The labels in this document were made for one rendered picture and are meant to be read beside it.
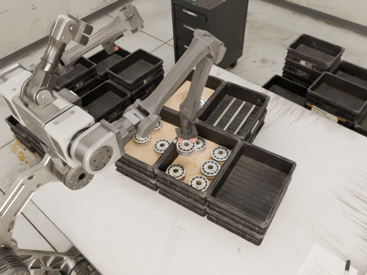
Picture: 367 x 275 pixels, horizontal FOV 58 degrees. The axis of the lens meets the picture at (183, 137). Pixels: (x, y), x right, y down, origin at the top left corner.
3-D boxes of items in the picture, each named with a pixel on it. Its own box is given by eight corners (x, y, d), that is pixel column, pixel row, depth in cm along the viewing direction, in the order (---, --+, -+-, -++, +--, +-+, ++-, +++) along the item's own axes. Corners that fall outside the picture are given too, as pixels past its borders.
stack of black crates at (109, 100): (101, 149, 278) (92, 121, 252) (80, 132, 291) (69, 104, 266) (136, 123, 297) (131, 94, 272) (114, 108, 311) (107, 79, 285)
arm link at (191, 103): (196, 34, 120) (219, 51, 117) (206, 29, 123) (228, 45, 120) (175, 109, 155) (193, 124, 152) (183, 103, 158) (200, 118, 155)
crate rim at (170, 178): (205, 198, 156) (205, 196, 154) (153, 172, 167) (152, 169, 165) (242, 142, 178) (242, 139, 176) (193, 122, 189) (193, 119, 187)
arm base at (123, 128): (106, 144, 116) (98, 120, 107) (123, 131, 120) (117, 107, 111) (122, 157, 112) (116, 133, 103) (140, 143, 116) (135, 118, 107)
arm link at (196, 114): (179, 103, 151) (194, 114, 149) (195, 90, 157) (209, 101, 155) (175, 118, 161) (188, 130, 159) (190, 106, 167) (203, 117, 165)
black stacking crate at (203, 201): (205, 208, 163) (205, 196, 155) (155, 183, 174) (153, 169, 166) (240, 154, 185) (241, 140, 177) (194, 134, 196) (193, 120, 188)
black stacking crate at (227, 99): (240, 153, 185) (242, 139, 177) (194, 133, 196) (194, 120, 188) (267, 110, 207) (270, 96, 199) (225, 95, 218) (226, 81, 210)
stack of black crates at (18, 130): (33, 154, 277) (22, 136, 259) (15, 137, 290) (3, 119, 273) (73, 127, 296) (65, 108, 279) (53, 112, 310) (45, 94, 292)
